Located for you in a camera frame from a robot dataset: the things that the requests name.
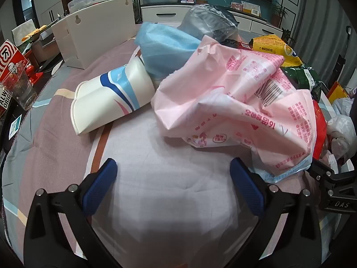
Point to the brown cardboard box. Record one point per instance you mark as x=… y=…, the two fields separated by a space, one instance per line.
x=43 y=48

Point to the grey clear plastic bag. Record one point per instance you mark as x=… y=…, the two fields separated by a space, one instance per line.
x=206 y=19

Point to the pink printed packaging bag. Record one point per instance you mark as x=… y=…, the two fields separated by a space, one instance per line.
x=223 y=103

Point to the white blue striped paper cup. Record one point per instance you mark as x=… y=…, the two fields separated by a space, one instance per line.
x=111 y=97

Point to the red white sign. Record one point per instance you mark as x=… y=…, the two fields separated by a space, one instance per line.
x=8 y=58

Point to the dark green snack packet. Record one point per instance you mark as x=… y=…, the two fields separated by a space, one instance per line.
x=301 y=75

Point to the white box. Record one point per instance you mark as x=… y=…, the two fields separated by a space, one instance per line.
x=94 y=36

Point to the striped pastel tablecloth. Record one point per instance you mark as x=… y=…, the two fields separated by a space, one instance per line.
x=167 y=159

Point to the clear plastic cup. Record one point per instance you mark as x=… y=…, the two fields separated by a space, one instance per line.
x=21 y=92

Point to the yellow cloth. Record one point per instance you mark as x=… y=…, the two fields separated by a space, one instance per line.
x=33 y=32

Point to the grey curtain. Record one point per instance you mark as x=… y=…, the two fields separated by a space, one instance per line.
x=320 y=19

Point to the pale plastic bag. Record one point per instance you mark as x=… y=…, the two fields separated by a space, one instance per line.
x=343 y=128

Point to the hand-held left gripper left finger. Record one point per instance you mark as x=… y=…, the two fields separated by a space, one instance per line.
x=100 y=184

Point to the red figurine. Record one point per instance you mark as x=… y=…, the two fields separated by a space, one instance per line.
x=32 y=75

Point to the white television cabinet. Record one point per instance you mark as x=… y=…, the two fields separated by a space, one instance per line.
x=164 y=12

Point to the small teal white card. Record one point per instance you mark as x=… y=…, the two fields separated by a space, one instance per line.
x=15 y=127

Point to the potted plant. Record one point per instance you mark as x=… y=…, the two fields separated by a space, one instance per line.
x=288 y=36
x=277 y=16

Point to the yellow snack packet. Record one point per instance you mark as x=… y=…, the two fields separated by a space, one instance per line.
x=273 y=47

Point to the red snack packet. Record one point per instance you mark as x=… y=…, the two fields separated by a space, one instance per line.
x=319 y=128

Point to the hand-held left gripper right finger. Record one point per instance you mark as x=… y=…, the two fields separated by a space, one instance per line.
x=246 y=187

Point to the desk calendar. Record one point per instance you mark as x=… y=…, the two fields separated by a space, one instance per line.
x=251 y=8

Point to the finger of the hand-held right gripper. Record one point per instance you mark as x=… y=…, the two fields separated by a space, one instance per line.
x=339 y=201
x=325 y=170

